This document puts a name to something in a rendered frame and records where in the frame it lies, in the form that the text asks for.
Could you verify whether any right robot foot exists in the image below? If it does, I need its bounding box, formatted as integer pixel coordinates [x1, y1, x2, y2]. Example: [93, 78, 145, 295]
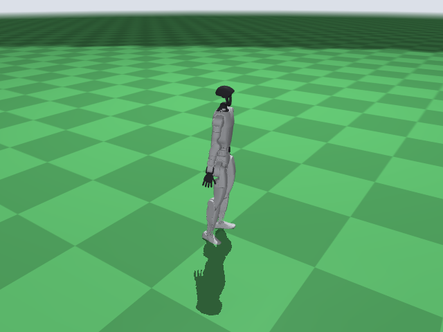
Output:
[202, 231, 221, 245]

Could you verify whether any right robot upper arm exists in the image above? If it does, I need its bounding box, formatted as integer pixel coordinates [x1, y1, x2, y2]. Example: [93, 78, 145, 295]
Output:
[211, 115, 224, 151]

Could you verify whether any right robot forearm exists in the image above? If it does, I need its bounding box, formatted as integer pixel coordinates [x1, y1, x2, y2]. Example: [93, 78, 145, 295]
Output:
[207, 143, 219, 173]

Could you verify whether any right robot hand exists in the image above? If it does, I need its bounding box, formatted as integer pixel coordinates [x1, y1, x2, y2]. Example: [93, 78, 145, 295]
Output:
[202, 166, 216, 187]

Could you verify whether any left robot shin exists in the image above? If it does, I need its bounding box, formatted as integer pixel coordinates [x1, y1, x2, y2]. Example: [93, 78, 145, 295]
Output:
[218, 194, 229, 224]

